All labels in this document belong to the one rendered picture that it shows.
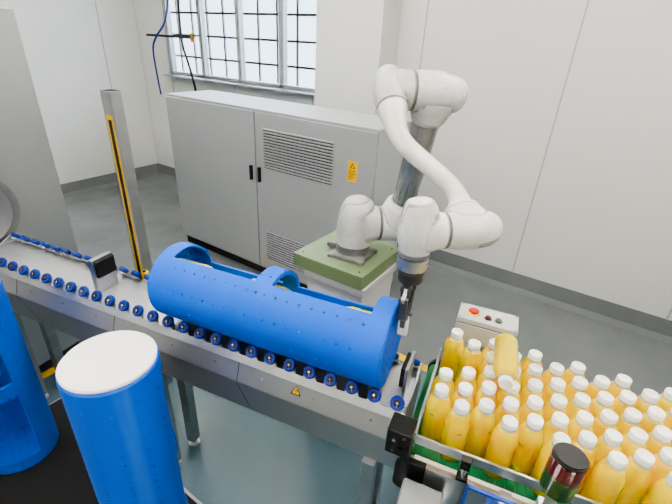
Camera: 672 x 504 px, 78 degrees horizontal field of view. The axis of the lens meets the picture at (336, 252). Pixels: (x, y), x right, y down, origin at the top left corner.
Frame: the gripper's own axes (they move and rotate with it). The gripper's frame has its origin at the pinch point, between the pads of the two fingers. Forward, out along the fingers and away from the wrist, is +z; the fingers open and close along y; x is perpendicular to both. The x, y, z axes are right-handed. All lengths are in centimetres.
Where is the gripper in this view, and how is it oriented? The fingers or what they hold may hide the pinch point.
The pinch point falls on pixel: (403, 325)
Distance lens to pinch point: 131.9
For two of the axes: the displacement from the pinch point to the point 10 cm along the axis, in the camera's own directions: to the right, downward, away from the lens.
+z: -0.5, 8.9, 4.6
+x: -9.2, -2.2, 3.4
